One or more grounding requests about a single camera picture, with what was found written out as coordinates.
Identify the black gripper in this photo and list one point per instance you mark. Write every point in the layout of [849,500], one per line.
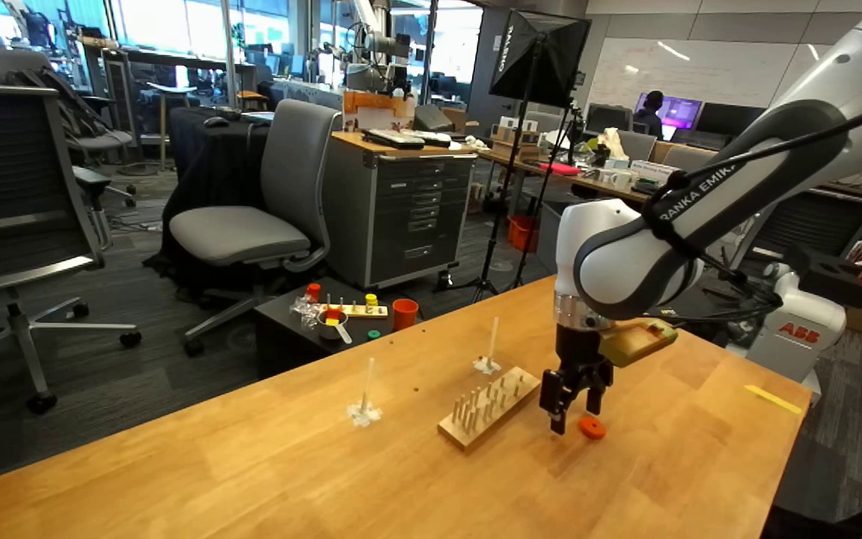
[581,368]

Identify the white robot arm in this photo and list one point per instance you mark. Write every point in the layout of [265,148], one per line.
[614,265]

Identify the white ABB robot base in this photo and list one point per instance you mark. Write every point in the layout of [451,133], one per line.
[793,332]

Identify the clear stand with rod right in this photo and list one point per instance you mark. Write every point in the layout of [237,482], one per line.
[488,363]

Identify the wooden peg board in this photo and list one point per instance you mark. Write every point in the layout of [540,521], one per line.
[483,407]

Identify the yellow tape strip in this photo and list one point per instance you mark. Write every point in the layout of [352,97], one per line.
[774,399]

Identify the red bucket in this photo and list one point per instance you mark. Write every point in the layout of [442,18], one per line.
[521,232]

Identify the orange cup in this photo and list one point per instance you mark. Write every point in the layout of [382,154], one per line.
[406,313]

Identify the grey drawer cabinet wooden top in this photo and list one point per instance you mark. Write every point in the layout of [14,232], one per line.
[392,212]

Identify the low black table with toys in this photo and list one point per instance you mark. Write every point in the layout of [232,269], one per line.
[286,338]

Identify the black monitor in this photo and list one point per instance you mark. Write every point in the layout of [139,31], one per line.
[726,116]

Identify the grey office chair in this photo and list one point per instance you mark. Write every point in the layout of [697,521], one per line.
[286,233]

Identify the black softbox light on stand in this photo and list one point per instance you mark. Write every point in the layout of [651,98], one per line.
[537,66]

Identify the black mesh office chair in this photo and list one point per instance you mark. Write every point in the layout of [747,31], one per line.
[42,227]

